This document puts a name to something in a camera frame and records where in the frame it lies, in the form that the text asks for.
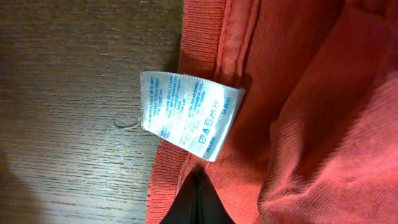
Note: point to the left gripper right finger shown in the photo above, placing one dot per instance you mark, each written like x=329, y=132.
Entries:
x=210, y=207

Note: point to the orange soccer t-shirt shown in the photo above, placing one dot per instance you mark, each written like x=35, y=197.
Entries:
x=315, y=137

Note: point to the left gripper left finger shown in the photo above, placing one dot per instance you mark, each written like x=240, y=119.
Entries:
x=184, y=208

